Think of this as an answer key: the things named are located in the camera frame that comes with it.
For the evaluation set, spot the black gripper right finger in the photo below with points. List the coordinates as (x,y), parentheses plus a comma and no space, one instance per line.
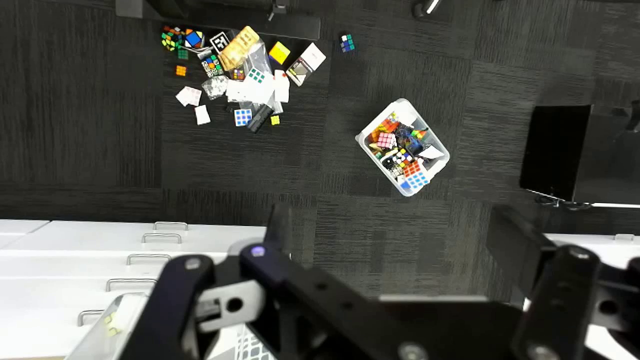
(561,309)

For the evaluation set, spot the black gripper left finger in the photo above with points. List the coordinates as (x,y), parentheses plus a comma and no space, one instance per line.
(164,328)

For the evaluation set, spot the clear storage box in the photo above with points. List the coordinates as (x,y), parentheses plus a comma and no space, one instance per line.
(107,336)

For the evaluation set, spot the white small box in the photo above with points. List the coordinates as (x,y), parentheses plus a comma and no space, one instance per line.
(203,115)

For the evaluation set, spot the tan cardboard box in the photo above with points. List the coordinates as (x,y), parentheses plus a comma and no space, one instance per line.
(239,49)

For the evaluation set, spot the white cardboard box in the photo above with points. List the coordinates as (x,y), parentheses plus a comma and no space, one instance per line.
(304,65)

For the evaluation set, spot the blue white puzzle cube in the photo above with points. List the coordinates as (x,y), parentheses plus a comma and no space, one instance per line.
(243,117)

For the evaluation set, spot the white basket of puzzle cubes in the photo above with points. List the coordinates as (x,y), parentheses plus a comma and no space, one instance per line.
(402,147)

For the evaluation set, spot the white square card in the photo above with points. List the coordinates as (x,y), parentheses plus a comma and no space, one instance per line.
(189,96)

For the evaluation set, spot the small yellow cube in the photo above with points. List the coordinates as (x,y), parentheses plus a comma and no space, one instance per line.
(274,121)

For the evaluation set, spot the orange small cube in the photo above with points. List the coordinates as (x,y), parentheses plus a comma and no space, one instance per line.
(180,70)

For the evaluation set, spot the colourful puzzle cube cluster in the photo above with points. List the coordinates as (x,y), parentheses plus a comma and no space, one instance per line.
(180,41)

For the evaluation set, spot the black fiducial marker card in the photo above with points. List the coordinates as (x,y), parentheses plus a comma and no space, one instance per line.
(218,41)

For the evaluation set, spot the yellow puzzle cube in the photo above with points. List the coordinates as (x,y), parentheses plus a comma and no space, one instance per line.
(278,53)

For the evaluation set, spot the small dark puzzle cube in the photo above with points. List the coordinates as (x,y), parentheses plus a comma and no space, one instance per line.
(346,43)

